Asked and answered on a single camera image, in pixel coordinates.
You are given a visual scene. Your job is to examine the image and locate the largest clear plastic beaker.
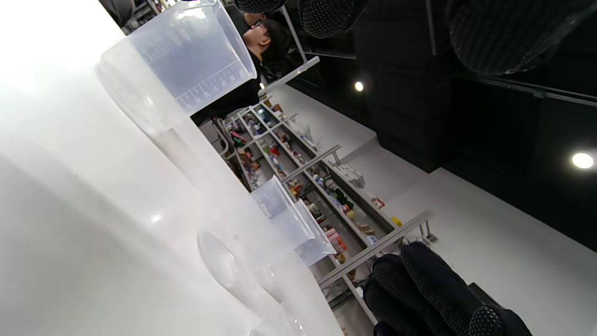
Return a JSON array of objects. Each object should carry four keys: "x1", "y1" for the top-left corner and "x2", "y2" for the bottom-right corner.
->
[{"x1": 96, "y1": 0, "x2": 258, "y2": 137}]

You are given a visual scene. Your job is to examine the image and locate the grey metal shelving rack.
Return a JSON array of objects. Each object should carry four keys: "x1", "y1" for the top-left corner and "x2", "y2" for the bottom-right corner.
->
[{"x1": 201, "y1": 56, "x2": 439, "y2": 327}]

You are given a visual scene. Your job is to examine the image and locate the large clear plastic beaker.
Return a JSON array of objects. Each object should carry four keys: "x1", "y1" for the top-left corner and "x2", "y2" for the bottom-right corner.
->
[{"x1": 257, "y1": 200, "x2": 337, "y2": 306}]

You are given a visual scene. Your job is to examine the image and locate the clutter of assorted colourful items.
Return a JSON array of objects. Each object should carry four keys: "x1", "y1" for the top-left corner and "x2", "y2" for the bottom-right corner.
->
[{"x1": 224, "y1": 100, "x2": 404, "y2": 280}]

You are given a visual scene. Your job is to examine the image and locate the medium clear plastic beaker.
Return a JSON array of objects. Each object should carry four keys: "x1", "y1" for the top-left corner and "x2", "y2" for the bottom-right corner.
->
[{"x1": 198, "y1": 175, "x2": 316, "y2": 301}]

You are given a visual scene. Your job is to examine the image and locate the person's left hand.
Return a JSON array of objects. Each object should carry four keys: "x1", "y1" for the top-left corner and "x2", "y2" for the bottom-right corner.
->
[{"x1": 233, "y1": 0, "x2": 597, "y2": 76}]

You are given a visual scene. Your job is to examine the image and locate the person's right hand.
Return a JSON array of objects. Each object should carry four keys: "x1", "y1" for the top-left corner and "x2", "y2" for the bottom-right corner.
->
[{"x1": 363, "y1": 241, "x2": 533, "y2": 336}]

